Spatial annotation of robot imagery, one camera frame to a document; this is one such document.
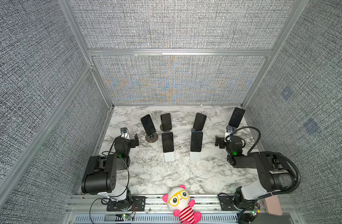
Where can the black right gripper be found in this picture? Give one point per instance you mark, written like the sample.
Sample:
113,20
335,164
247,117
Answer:
220,141

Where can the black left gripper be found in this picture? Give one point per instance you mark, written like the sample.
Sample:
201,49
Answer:
134,140

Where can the black phone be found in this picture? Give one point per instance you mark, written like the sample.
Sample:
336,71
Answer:
196,141
166,120
168,142
199,121
148,125
236,117

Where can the white folding stand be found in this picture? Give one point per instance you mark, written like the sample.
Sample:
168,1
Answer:
169,156
195,156

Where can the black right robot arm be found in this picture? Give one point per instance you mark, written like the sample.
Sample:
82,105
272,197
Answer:
276,173

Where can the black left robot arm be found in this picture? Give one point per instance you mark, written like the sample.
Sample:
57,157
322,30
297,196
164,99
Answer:
100,176

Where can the round dark stand centre-left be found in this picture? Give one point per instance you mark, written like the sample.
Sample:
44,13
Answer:
164,130

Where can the round dark stand centre-right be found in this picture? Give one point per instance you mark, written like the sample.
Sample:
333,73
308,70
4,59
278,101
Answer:
195,130

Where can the pink white plush toy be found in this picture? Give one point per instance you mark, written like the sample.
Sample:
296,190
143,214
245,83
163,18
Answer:
180,203

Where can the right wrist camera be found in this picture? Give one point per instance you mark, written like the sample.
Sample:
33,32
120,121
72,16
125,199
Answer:
228,131

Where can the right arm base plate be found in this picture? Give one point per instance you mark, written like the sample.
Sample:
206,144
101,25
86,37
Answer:
226,203

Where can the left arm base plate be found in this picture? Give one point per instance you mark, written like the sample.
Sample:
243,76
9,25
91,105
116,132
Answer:
133,203

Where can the pink phone on rail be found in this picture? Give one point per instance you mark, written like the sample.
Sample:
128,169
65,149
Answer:
273,206

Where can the aluminium front rail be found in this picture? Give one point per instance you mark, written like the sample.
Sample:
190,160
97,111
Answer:
159,209

